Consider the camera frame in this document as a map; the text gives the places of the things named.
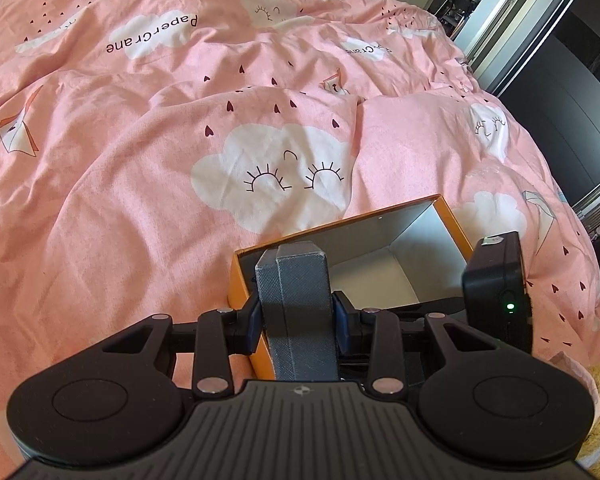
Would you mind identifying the orange box white inside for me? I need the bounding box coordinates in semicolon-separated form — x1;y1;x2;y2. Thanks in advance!
228;193;476;381

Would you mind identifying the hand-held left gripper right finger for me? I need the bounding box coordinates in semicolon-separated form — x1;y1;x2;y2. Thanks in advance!
331;292;501;397

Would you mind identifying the white door frame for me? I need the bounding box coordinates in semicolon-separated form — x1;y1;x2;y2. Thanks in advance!
452;0;578;96

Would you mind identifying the black wardrobe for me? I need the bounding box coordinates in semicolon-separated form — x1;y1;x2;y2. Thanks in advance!
495;0;600;211

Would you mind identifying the pink printed blanket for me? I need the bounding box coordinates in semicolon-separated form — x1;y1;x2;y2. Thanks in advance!
0;0;600;461

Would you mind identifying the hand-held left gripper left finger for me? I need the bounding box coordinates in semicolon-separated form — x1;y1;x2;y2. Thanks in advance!
102;294;262;397

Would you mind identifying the dark grey box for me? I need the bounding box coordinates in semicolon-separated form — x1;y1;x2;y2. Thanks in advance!
255;241;341;383

